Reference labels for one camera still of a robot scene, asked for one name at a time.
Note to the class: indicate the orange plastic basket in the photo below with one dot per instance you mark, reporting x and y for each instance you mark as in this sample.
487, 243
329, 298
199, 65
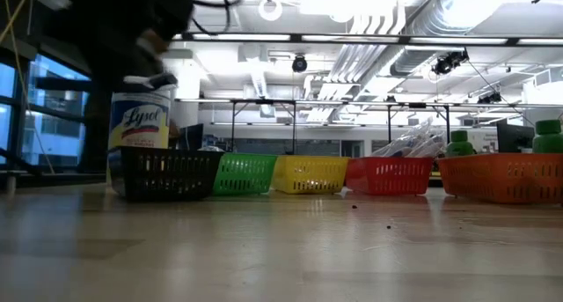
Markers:
501, 178

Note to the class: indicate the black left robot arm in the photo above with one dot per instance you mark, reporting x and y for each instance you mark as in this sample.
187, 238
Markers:
88, 29

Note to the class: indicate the Lysol wipes canister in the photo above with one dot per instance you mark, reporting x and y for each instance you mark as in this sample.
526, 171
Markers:
140, 121

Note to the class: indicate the round pendant lamp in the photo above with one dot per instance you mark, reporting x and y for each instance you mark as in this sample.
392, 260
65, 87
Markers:
269, 10

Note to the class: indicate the dark background monitor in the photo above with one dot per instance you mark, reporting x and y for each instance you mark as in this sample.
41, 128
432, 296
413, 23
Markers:
192, 137

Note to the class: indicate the large window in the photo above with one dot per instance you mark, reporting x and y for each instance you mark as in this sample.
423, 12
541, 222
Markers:
57, 117

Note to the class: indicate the black plastic basket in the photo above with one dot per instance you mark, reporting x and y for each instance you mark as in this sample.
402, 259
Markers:
165, 173

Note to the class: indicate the green plastic basket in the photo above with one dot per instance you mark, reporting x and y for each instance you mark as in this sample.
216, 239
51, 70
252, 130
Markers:
244, 173

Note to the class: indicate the black overhead light bar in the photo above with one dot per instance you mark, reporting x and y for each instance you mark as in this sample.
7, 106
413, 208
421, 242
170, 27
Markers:
352, 38

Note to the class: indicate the yellow plastic basket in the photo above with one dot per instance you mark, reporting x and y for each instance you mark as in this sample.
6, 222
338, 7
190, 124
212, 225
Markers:
310, 174

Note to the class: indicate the red plastic basket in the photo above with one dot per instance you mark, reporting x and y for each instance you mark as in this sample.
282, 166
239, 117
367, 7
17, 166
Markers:
389, 175

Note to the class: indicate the black desktop monitor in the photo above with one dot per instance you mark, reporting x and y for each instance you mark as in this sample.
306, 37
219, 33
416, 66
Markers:
514, 137

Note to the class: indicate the black background table frame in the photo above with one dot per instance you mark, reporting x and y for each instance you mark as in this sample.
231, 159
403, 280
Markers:
264, 101

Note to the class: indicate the black ceiling camera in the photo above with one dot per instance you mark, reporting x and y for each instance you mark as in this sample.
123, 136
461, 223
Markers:
299, 63

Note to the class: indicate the black rig camera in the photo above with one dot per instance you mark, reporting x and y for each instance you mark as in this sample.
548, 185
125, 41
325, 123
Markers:
448, 62
489, 98

